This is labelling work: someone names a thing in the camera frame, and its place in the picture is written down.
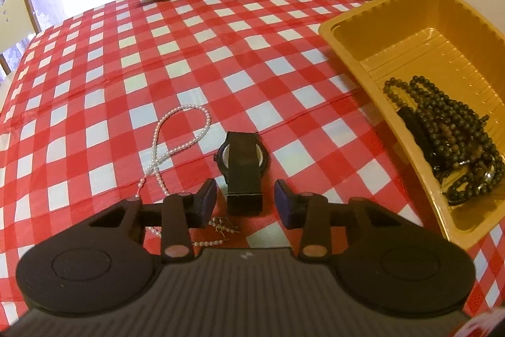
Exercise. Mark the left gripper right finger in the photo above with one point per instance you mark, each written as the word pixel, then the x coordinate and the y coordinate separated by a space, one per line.
pixel 311 213

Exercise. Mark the white wooden chair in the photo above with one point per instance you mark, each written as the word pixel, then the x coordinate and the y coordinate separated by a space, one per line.
pixel 18 20

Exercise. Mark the black round face watch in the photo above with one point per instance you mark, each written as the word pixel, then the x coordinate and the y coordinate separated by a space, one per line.
pixel 242 160

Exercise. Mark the black wrist watch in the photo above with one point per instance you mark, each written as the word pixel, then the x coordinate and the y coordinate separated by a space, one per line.
pixel 469 180

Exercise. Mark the golden plastic tray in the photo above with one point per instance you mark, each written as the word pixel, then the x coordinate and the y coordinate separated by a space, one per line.
pixel 444 60

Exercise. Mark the red checkered tablecloth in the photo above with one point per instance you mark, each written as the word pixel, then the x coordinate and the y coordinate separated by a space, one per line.
pixel 135 97

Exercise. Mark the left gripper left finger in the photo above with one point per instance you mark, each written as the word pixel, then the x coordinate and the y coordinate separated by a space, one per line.
pixel 180 212

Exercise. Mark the small gold earring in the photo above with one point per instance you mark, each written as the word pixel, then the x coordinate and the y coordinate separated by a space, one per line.
pixel 224 225

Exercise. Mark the black strap watch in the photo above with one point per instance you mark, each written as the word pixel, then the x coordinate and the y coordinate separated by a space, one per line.
pixel 415 128

